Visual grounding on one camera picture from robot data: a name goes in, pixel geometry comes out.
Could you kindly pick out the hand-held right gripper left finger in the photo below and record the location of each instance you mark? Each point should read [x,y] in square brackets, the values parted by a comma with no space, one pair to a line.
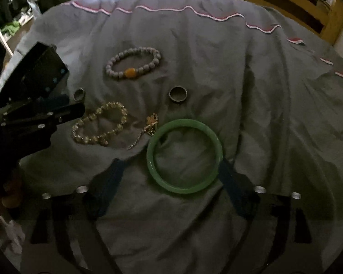
[110,178]

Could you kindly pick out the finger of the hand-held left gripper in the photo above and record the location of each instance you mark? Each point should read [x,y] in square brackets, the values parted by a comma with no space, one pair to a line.
[60,112]
[43,68]

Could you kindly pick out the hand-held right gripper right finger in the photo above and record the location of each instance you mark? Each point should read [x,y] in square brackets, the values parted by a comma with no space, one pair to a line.
[232,181]

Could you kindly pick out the green jade bangle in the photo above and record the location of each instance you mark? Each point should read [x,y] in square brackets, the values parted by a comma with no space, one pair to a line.
[160,174]

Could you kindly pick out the person's left hand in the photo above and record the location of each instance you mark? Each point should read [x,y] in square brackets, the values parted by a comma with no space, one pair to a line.
[9,195]

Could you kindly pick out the green cloth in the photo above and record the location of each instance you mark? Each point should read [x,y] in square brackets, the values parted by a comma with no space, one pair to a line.
[12,28]

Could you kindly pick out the white furniture edge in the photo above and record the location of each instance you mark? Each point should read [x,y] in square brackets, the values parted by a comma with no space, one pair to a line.
[1,38]

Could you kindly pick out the grey blanket with pink trim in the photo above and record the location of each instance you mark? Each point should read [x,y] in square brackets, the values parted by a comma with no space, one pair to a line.
[245,97]

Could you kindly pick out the white crumpled cloth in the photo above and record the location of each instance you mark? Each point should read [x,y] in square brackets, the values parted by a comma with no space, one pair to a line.
[8,234]

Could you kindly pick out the wooden bed frame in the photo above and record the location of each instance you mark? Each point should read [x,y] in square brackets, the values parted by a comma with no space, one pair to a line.
[325,14]

